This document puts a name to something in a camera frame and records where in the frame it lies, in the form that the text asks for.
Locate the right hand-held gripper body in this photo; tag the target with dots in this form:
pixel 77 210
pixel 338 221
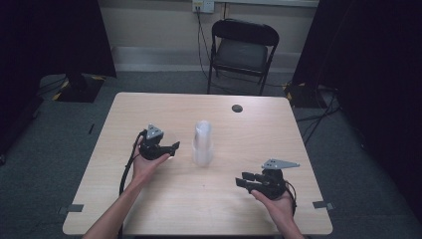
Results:
pixel 273 186

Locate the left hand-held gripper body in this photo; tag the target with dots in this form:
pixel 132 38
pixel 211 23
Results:
pixel 151 151

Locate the white plastic bottle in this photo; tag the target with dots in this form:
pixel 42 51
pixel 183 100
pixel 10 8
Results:
pixel 202 146

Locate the person's left hand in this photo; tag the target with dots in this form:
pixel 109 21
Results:
pixel 144 169

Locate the person's right hand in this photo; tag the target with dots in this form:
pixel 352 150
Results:
pixel 278 209

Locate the grey tape strip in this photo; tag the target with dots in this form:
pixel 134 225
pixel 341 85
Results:
pixel 74 208
pixel 322 205

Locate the black table grommet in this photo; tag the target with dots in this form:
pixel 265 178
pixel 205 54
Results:
pixel 237 108

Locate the black stand base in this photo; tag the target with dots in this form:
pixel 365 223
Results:
pixel 303 94
pixel 81 89

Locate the black folding chair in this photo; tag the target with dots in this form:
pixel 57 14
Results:
pixel 242 54

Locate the black curtain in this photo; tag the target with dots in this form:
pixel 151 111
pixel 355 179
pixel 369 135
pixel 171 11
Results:
pixel 43 36
pixel 371 66

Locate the white wall outlet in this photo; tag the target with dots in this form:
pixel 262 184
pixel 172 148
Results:
pixel 203 5

